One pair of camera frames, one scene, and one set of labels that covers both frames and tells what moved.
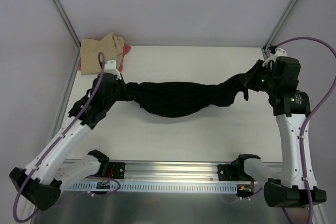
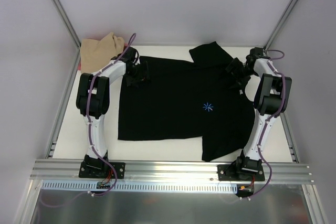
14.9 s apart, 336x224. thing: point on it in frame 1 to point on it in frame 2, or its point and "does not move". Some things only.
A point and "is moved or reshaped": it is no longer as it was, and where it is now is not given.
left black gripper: x=115 y=87 to x=139 y=73
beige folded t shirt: x=112 y=45 does not move
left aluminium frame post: x=59 y=7 does not move
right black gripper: x=256 y=76 to x=237 y=70
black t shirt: x=173 y=99 is moved or reshaped
